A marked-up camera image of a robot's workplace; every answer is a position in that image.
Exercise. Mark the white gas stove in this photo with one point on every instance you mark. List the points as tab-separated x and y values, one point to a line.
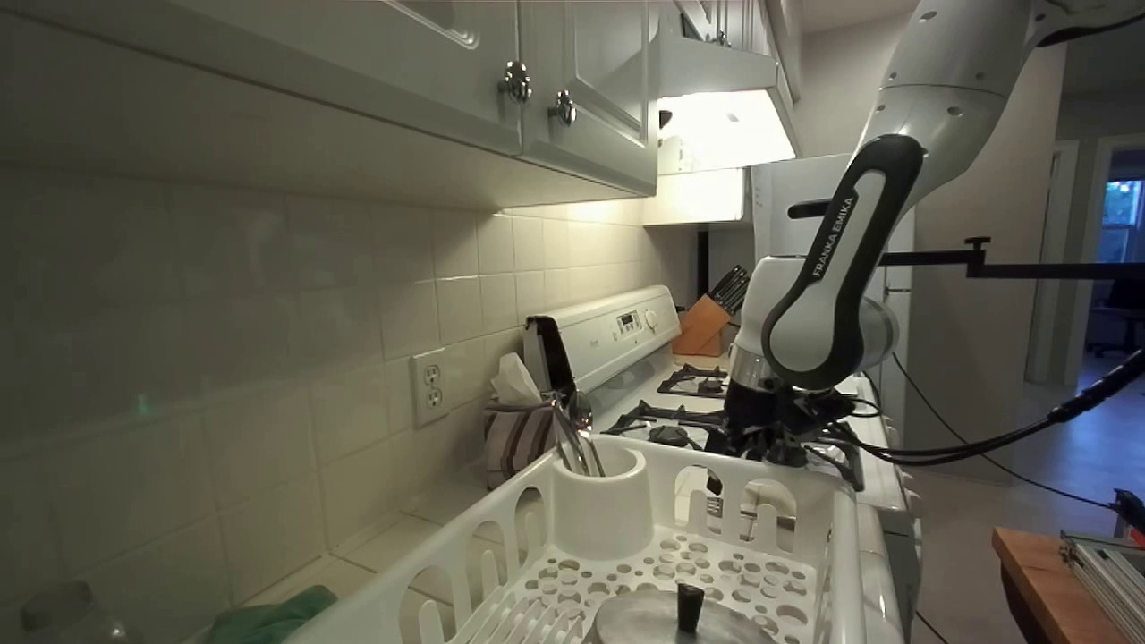
637	387

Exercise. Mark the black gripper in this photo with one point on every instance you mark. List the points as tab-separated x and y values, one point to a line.
776	423

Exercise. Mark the green cloth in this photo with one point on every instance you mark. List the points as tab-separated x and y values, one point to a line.
271	623

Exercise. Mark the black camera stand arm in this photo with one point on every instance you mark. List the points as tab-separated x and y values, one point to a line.
976	255

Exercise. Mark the silver pot lid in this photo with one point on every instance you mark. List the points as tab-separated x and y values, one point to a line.
669	615

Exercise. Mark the white range hood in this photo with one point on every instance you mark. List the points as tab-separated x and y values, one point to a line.
721	103

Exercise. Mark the white plastic dish rack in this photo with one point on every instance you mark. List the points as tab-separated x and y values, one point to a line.
777	545

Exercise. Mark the wooden side table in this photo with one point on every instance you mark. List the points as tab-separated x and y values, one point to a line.
1051	595

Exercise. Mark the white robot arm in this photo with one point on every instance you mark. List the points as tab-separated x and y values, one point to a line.
809	323

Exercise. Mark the white upper cabinets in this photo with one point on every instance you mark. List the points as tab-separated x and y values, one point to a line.
417	102

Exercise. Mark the utensils in cup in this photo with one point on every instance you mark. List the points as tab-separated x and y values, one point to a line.
551	368

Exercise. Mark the white wall outlet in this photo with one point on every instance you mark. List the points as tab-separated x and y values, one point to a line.
432	382

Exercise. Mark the wooden knife block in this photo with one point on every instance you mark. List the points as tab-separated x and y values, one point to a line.
705	319

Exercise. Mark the white utensil cup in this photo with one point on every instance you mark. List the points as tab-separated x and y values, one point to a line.
604	516

